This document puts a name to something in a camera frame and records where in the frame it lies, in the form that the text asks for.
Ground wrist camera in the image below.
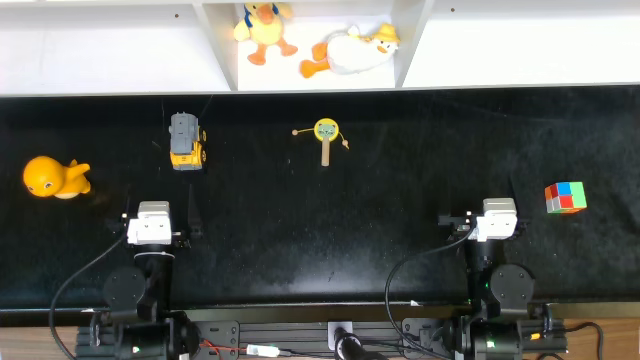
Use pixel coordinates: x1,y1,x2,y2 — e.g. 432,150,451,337
471,197,519,243
126,200,174,247

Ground yellow rubber duck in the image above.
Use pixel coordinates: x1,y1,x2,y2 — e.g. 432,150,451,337
21,155,93,201

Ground many-coloured puzzle cube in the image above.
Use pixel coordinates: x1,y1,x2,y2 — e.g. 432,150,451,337
543,180,588,216

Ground yellow plush duck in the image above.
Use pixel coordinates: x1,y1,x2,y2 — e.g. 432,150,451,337
232,2,299,67

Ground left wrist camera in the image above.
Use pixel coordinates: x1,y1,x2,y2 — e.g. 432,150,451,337
126,200,174,247

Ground white plush duck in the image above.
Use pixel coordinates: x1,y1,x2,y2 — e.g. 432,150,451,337
298,22,401,80

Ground grey and yellow toy truck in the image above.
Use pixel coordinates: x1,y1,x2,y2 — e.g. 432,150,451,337
167,111,208,173

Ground black cable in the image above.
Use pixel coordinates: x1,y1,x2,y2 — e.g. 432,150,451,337
383,224,479,360
48,230,130,360

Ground mounting rail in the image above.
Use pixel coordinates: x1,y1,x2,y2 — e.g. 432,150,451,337
74,319,569,360

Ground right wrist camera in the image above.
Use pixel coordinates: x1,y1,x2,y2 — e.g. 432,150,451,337
471,197,519,243

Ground white shelf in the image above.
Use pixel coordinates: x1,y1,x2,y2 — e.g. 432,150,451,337
0,0,640,97

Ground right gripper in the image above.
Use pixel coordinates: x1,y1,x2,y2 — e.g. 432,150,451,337
438,175,531,243

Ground yellow wooden rattle drum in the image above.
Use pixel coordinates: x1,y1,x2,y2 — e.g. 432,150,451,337
291,117,351,168

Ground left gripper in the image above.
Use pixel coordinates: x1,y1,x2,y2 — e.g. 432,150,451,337
121,183,204,250

